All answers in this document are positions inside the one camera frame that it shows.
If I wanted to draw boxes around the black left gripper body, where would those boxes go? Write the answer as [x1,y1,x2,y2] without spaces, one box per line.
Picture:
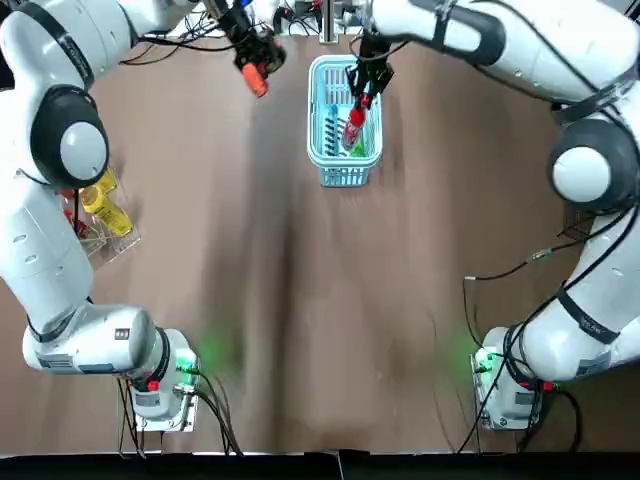
[218,3,261,51]

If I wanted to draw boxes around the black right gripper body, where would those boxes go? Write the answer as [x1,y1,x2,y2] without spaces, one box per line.
[355,27,391,66]

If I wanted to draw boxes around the black orange barcode scanner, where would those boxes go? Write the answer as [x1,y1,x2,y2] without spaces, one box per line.
[234,44,290,100]

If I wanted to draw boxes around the light blue plastic basket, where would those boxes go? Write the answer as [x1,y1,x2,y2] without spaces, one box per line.
[306,54,385,189]

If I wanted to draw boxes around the yellow drink bottle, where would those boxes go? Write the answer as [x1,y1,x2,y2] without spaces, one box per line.
[79,169,119,211]
[97,202,135,237]

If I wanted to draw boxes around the clear acrylic shelf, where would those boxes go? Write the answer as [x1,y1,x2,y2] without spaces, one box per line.
[59,167,143,274]

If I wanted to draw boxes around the aluminium frame post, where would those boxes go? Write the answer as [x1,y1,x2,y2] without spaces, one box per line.
[318,0,342,45]

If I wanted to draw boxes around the black cable with metal plug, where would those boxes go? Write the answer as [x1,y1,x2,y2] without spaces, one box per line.
[462,247,557,351]

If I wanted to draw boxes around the black wire basket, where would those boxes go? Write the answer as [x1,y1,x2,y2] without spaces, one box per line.
[556,207,604,242]

